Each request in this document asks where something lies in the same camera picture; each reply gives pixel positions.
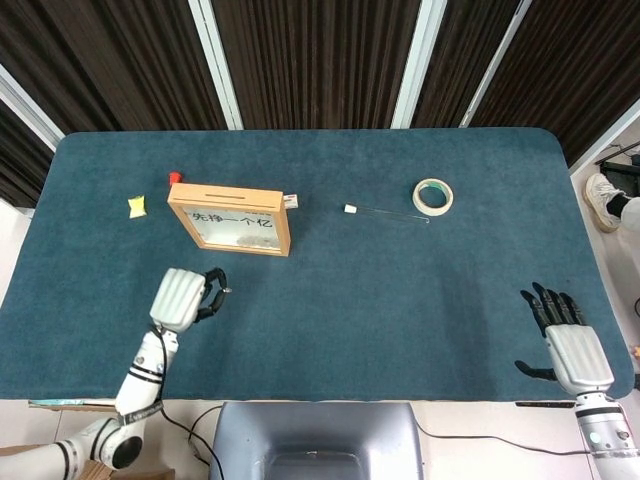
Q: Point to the dark slatted wall panel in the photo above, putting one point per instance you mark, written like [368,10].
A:
[575,60]
[20,160]
[125,60]
[320,60]
[460,50]

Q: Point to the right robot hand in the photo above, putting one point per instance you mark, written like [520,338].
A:
[575,355]

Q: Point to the masking tape roll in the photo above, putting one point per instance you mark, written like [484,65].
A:
[433,212]

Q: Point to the black equipment stand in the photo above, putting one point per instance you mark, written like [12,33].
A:
[622,167]

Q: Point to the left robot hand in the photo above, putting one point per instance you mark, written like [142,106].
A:
[177,300]

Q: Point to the person's leg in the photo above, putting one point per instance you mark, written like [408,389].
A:
[631,215]

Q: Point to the grey robot torso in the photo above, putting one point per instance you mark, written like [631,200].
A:
[315,440]

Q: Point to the white sneaker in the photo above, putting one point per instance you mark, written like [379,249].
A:
[600,200]

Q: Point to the yellow snack packet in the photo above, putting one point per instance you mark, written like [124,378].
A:
[137,207]

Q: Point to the small red object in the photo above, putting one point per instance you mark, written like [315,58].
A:
[175,178]

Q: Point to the wooden frame money box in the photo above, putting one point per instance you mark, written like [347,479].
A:
[225,195]

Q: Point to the glass tube with white cap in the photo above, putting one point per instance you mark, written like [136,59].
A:
[350,208]

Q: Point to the small white red box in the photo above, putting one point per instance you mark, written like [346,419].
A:
[292,200]

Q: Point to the white partition post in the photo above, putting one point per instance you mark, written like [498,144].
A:
[218,65]
[492,62]
[605,132]
[30,112]
[418,65]

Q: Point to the blue table cloth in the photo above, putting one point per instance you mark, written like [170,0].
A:
[375,300]

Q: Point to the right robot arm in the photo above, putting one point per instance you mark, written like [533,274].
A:
[605,435]

